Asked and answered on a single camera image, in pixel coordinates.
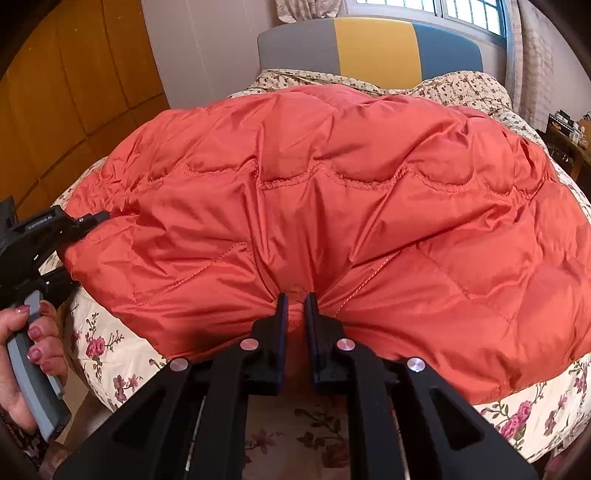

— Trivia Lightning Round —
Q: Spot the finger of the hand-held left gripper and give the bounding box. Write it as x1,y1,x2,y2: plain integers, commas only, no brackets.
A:
76,211,112,234
41,269,83,305

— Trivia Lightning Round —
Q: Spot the dark box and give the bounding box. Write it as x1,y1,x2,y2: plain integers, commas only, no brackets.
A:
549,110,579,134

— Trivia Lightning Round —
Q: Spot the window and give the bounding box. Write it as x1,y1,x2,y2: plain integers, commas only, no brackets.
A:
346,0,509,38

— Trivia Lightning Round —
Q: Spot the floral bed quilt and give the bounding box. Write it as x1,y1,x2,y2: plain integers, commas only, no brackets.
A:
48,68,591,480

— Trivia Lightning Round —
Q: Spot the person's dark patterned clothing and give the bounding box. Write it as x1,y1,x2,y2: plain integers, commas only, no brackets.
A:
0,406,52,469

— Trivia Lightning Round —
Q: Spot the wooden desk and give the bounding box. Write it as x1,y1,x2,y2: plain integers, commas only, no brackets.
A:
545,121,591,182

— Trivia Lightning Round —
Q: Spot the person's left hand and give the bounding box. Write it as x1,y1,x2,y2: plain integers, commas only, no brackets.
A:
0,300,70,435

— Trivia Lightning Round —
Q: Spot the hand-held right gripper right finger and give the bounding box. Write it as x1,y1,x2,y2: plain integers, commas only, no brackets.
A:
305,292,541,480

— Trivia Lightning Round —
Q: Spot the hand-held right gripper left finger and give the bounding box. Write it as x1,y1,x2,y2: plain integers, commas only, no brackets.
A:
53,293,290,480

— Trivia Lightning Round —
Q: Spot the orange quilted jacket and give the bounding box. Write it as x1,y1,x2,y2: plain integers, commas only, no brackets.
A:
62,85,591,403

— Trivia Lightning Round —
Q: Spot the wooden wardrobe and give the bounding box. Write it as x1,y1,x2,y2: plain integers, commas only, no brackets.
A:
0,0,172,222

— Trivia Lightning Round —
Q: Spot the floral curtain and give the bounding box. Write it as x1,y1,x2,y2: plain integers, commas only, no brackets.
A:
274,0,350,24
505,0,556,126

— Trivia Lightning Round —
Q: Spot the grey yellow blue headboard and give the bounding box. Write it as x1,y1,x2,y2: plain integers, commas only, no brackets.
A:
257,17,485,90

